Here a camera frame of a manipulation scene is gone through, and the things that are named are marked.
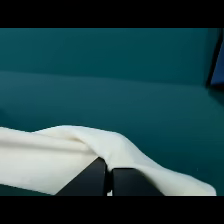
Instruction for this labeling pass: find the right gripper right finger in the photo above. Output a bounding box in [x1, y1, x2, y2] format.
[111, 167, 166, 197]

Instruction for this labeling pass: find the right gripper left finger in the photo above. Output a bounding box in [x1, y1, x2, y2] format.
[56, 156, 107, 197]

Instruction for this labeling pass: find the white garment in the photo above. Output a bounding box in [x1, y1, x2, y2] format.
[0, 124, 218, 197]

